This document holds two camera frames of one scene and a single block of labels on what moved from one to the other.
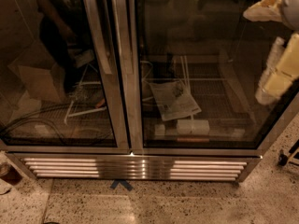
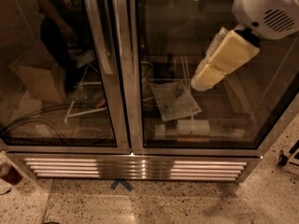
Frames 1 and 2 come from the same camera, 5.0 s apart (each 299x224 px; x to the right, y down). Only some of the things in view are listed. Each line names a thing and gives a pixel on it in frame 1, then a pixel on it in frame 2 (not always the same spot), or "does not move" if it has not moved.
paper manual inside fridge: (173, 100) does not move
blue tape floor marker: (123, 182) does not move
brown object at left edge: (9, 175) does not move
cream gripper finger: (280, 71) → (228, 50)
